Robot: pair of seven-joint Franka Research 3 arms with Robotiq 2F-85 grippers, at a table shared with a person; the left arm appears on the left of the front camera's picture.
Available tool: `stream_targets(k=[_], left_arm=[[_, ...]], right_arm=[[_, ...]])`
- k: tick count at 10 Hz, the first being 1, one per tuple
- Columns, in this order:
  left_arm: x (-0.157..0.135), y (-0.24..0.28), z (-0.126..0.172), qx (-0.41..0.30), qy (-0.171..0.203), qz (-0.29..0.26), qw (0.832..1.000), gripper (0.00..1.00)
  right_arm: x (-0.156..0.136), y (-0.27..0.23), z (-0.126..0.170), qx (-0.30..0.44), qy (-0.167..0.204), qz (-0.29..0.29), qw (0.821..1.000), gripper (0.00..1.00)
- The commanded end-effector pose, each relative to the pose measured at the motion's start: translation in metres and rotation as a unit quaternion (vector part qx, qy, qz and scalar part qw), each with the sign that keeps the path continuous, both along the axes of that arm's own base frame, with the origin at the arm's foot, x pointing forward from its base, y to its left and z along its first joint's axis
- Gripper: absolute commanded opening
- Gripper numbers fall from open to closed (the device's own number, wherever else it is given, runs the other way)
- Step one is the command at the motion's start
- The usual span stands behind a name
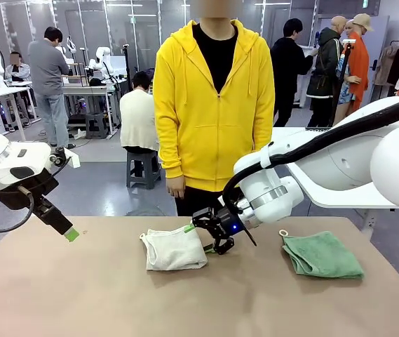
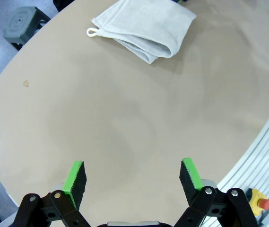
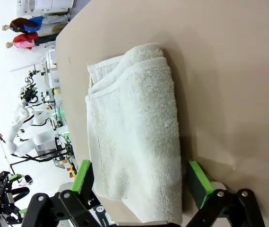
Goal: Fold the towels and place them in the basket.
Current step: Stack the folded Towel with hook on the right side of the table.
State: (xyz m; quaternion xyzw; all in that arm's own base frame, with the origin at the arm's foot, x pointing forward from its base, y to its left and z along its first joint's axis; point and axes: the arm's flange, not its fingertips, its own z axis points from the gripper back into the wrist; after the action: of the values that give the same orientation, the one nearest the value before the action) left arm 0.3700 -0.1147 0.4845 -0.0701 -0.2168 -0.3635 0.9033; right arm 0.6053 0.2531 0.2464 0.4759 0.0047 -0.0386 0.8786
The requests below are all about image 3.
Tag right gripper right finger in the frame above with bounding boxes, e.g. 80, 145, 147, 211
186, 160, 267, 227

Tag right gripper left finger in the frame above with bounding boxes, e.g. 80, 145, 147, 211
20, 159, 113, 227

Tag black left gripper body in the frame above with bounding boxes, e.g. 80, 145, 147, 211
0, 170, 17, 215

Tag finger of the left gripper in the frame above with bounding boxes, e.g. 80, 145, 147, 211
6, 173, 23, 183
6, 207, 29, 220

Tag cream white terry towel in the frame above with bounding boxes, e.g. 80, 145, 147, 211
84, 42, 184, 225

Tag yellow emergency stop box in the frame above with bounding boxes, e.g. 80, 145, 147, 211
68, 164, 78, 178

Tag white shelf unit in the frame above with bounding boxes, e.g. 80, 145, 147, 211
41, 48, 63, 97

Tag mannequin in red pink top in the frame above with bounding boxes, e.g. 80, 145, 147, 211
5, 32, 59, 51

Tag mannequin in blue top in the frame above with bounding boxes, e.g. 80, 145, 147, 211
1, 13, 71, 34

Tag white storage boxes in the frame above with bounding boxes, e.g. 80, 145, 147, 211
17, 0, 78, 12

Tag black robot hand with cables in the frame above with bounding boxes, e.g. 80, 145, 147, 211
18, 70, 42, 107

